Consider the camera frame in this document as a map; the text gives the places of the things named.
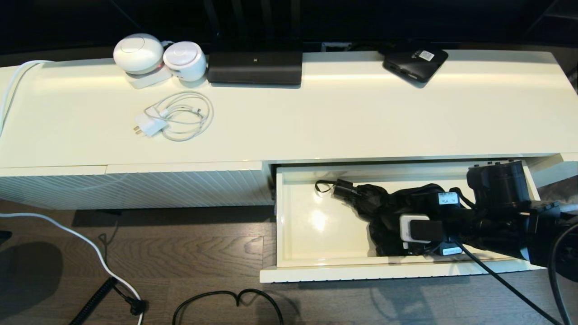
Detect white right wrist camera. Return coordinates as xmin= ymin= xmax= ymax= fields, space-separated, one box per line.
xmin=399 ymin=214 xmax=445 ymax=250

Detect black folding umbrella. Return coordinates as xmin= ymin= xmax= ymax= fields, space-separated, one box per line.
xmin=315 ymin=179 xmax=461 ymax=257

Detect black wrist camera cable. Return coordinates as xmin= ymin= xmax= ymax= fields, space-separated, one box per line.
xmin=403 ymin=244 xmax=445 ymax=257

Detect black spiral coiled cable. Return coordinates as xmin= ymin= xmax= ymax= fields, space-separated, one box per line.
xmin=69 ymin=276 xmax=119 ymax=325

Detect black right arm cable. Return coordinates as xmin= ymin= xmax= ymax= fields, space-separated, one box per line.
xmin=454 ymin=187 xmax=578 ymax=325

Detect coiled white charging cable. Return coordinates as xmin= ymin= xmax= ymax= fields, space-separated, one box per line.
xmin=145 ymin=91 xmax=215 ymax=142

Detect black angled power plug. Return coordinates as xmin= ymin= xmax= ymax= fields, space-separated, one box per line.
xmin=113 ymin=282 xmax=149 ymax=316

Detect white ribbed tv cabinet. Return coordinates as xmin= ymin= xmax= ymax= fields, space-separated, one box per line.
xmin=0 ymin=49 xmax=578 ymax=211

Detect black set-top box with label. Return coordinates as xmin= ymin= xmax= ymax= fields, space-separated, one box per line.
xmin=383 ymin=47 xmax=449 ymax=84

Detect white plug charger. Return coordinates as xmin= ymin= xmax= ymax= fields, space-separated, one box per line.
xmin=133 ymin=113 xmax=169 ymax=137

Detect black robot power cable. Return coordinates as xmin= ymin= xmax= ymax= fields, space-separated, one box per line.
xmin=172 ymin=288 xmax=285 ymax=325

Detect small white round speaker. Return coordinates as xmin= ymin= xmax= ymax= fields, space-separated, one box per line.
xmin=163 ymin=41 xmax=208 ymax=82

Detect thick white power cable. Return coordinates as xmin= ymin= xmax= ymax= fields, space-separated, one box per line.
xmin=0 ymin=59 xmax=56 ymax=139
xmin=0 ymin=211 xmax=145 ymax=325

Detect black rectangular router box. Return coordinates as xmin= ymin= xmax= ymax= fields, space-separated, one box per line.
xmin=207 ymin=51 xmax=303 ymax=86

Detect large white round speaker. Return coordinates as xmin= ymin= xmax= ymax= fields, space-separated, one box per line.
xmin=113 ymin=32 xmax=165 ymax=75

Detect flat white base box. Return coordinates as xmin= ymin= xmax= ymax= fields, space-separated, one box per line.
xmin=125 ymin=68 xmax=173 ymax=89

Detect white fluted drawer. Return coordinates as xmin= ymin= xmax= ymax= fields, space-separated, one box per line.
xmin=259 ymin=159 xmax=547 ymax=284

